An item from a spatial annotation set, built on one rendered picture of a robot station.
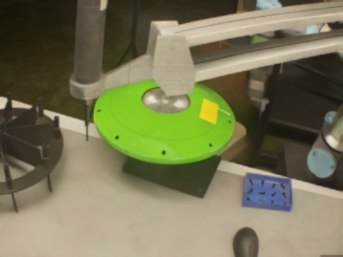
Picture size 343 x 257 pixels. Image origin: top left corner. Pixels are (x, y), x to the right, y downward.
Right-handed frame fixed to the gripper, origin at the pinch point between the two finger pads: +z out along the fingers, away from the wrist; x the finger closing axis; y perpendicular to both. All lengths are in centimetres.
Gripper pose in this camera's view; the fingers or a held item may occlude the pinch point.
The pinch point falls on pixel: (258, 112)
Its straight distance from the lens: 107.8
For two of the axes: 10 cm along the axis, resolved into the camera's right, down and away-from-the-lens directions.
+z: -1.0, 7.8, 6.2
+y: -9.9, -1.4, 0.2
